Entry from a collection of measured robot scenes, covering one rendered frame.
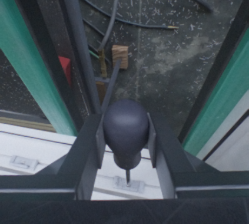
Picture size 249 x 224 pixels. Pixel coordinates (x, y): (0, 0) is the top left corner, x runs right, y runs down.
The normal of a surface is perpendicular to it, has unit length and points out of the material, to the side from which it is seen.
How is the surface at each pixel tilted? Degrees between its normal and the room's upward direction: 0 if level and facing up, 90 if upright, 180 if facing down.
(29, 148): 90
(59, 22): 0
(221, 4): 0
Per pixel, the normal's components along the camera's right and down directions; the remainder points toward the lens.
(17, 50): -0.19, 0.78
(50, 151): -0.03, -0.61
